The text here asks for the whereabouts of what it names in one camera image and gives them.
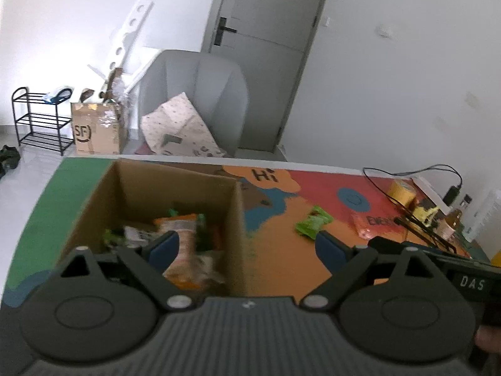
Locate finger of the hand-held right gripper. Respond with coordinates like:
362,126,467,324
367,236,410,252

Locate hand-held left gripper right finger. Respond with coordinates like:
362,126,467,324
299,231,452,311

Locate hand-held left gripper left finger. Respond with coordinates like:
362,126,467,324
51,231,194,312

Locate orange and clear snack packet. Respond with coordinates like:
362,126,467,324
152,213,220,288

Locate brown cardboard box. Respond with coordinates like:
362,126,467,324
57,159,249,298

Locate person's right hand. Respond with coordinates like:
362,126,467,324
474,326,501,355

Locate pink transparent snack packet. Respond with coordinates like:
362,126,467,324
350,211,386,240

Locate light green snack packet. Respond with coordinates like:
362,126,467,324
295,206,333,239

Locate colourful printed table mat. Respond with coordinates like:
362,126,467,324
0,157,494,322

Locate crumpled yellow wrapper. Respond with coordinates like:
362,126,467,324
413,204,441,224

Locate yellow tape roll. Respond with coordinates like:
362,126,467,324
387,178,419,206

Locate brown glass bottle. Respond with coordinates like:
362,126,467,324
440,194,472,243

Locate translucent white bottle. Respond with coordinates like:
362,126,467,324
462,189,501,243

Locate white power strip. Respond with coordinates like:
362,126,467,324
411,176,451,208

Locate dotted beige pillow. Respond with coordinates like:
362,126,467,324
140,92,228,158

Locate small cardboard box with logo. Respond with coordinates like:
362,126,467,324
70,101,129,155

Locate crumpled clear plastic wrap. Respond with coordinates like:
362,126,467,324
98,68,132,104

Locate grey armchair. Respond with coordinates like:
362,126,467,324
137,49,249,158

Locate dark shoes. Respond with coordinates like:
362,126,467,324
0,145,20,175

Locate black metal shoe rack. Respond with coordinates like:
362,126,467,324
11,87,75,155

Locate blue item on rack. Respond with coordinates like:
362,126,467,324
43,85,74,104

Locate grey door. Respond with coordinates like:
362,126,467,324
201,0,335,153

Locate white board with round holes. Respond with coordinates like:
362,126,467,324
87,0,153,87

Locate black wire rack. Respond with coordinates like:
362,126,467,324
393,213,490,261

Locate black cable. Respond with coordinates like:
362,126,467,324
362,164,463,204

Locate black door handle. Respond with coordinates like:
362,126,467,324
214,18,238,45

